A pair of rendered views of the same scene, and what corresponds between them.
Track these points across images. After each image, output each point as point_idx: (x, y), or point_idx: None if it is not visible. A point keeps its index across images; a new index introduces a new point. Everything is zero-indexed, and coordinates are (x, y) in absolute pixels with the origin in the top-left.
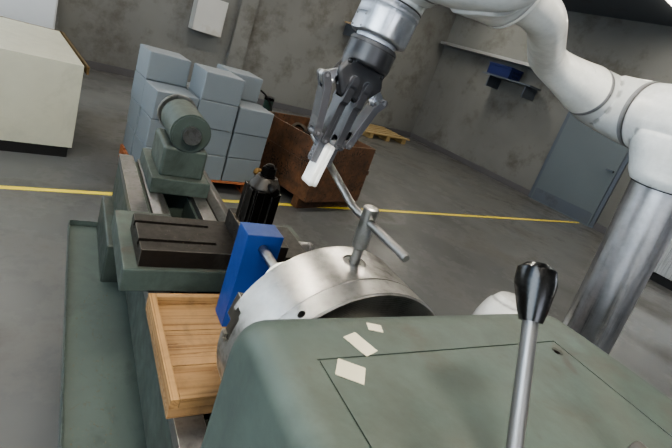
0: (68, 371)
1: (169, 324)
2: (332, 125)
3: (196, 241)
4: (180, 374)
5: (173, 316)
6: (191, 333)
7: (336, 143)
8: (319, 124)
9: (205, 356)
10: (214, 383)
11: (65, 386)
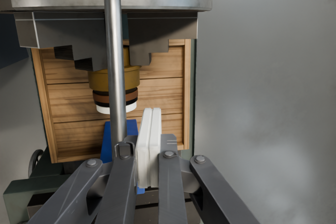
0: (190, 142)
1: (175, 120)
2: (171, 183)
3: (153, 207)
4: (175, 69)
5: (171, 129)
6: (161, 110)
7: (134, 159)
8: (211, 174)
9: (155, 86)
10: (154, 58)
11: (191, 132)
